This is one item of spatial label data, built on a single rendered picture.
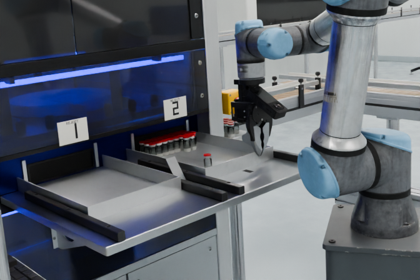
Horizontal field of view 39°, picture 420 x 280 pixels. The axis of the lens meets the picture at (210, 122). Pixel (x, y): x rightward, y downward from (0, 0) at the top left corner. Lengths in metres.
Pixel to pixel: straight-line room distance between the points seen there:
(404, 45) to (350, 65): 9.30
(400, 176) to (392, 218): 0.09
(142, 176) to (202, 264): 0.49
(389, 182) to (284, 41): 0.41
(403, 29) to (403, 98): 8.19
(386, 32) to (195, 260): 8.98
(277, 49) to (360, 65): 0.31
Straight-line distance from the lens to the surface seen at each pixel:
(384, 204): 1.38
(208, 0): 1.82
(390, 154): 1.35
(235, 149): 1.77
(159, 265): 1.83
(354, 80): 1.20
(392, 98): 2.32
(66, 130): 1.54
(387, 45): 10.65
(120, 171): 1.65
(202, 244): 1.92
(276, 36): 1.44
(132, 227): 1.26
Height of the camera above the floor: 1.35
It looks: 12 degrees down
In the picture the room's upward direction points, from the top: 4 degrees counter-clockwise
